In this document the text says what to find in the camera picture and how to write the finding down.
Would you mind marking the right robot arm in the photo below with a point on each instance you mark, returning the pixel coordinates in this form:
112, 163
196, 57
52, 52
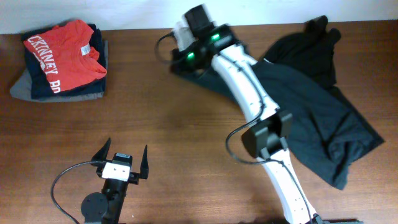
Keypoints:
265, 131

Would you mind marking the folded grey garment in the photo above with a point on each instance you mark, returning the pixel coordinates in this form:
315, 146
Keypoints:
21, 90

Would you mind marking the dark green t-shirt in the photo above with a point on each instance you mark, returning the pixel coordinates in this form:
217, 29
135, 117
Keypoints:
328, 133

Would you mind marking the folded red printed t-shirt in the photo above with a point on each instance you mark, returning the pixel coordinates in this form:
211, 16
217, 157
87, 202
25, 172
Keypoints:
66, 58

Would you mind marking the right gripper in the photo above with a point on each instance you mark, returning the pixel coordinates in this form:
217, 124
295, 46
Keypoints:
178, 66

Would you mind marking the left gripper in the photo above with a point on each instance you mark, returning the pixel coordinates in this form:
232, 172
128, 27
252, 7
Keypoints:
134, 177

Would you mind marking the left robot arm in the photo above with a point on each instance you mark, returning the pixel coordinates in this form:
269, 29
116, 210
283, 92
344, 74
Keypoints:
105, 207

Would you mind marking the black garment pile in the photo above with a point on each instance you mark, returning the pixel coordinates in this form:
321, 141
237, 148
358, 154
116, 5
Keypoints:
310, 51

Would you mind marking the folded navy blue garment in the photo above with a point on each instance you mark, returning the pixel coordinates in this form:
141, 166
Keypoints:
40, 87

